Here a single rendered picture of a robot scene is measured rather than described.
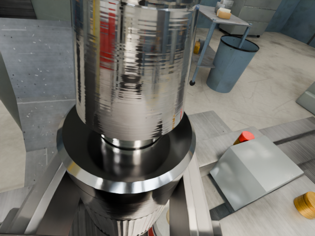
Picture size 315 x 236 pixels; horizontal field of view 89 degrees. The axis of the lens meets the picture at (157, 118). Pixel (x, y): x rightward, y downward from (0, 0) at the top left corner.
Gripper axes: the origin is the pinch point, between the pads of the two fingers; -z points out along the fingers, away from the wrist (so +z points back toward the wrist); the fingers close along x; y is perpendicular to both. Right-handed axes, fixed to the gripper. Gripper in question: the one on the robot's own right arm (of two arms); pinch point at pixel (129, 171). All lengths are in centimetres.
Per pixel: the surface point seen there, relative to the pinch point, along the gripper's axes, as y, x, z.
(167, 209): 11.1, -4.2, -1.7
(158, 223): 11.5, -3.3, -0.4
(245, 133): 6.3, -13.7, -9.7
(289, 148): 19.7, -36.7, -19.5
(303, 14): 44, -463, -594
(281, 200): 8.8, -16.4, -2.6
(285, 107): 111, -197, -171
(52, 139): 23.6, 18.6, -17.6
